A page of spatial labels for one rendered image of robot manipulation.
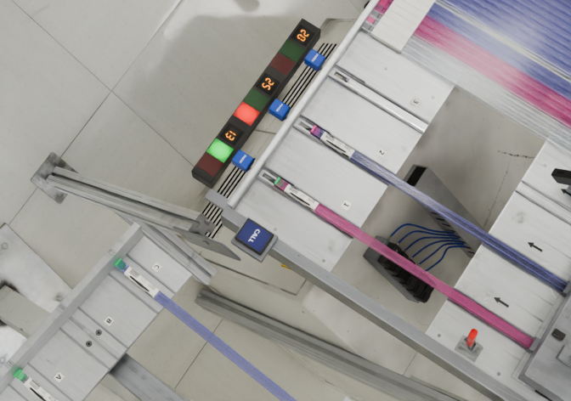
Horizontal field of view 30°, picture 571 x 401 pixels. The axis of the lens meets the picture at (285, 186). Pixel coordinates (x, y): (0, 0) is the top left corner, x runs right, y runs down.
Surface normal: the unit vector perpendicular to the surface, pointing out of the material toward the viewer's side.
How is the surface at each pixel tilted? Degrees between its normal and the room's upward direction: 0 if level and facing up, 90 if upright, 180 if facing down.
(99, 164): 0
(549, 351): 42
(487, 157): 0
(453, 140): 0
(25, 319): 90
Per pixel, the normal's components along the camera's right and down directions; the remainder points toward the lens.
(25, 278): 0.57, 0.14
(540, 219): 0.01, -0.29
